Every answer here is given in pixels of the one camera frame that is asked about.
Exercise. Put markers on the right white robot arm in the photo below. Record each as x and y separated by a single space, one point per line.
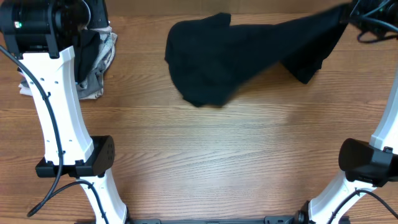
364 166

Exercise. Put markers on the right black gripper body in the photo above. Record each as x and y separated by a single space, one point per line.
378 16

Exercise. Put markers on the folded black shirt with logo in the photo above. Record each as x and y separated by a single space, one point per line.
86 47

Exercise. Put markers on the folded grey garment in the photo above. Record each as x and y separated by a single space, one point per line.
93 77

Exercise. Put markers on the folded white garment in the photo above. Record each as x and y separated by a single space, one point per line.
90 95

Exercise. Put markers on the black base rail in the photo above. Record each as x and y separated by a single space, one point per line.
266 220

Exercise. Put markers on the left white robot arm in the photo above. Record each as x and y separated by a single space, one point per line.
39 38

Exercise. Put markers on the black t-shirt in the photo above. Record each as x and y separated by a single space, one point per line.
209 59

